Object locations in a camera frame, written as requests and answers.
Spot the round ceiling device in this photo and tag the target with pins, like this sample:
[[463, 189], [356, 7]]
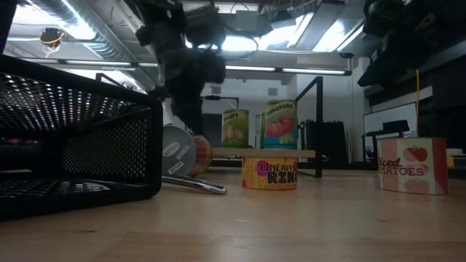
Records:
[[52, 36]]

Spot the tall green fruit can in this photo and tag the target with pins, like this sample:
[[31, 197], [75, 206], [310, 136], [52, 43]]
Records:
[[261, 131]]

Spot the white wall board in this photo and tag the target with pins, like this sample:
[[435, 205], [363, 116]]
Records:
[[382, 113]]

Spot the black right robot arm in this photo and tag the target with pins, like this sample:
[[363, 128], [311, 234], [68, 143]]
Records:
[[418, 14]]

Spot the black ceiling camera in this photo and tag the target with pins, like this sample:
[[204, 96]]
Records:
[[346, 55]]

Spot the long horizontal light bar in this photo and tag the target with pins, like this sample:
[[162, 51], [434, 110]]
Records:
[[255, 68]]

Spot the short diced tomatoes can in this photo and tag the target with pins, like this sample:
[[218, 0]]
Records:
[[411, 167]]

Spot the yellow and white container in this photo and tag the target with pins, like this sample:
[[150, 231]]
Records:
[[453, 154]]

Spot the dark background door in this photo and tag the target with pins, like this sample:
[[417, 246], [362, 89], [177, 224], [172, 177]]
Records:
[[217, 127]]

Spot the long silver ceiling duct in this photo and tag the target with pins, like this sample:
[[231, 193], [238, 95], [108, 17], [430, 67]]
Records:
[[91, 40]]

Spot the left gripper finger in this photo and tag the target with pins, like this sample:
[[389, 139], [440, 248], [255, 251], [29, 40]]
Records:
[[191, 116]]

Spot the tall red pineapple can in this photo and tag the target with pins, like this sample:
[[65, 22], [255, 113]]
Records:
[[178, 153]]

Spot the grey wall vent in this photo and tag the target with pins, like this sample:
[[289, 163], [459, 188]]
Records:
[[272, 91], [216, 89]]

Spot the black background cabinet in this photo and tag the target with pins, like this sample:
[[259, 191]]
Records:
[[327, 142]]

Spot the bright ceiling light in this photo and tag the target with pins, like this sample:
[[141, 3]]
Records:
[[240, 43]]

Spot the silver metal spoon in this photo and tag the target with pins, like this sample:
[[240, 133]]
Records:
[[196, 183]]

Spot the slanted ceiling light panel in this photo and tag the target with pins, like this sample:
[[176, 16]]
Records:
[[313, 32]]

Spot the tall tomatoes can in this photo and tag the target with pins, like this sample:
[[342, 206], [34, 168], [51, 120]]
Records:
[[281, 125]]

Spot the black background desk stand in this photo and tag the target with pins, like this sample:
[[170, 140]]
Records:
[[391, 127]]

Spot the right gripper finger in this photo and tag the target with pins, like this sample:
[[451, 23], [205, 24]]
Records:
[[375, 72]]

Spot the black background frame rig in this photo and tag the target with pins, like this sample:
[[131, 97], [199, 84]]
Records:
[[222, 97]]

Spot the tall green pears can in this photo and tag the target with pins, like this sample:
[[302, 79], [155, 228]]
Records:
[[234, 127]]

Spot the wooden shelf black frame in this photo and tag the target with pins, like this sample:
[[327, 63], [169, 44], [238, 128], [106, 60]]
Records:
[[255, 153]]

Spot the black table frame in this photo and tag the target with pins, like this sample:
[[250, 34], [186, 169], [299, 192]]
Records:
[[346, 165]]

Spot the short pineapple rings can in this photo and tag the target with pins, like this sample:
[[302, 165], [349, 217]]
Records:
[[269, 174]]

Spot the black mesh metal basket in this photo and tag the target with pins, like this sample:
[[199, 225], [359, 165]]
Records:
[[116, 153]]

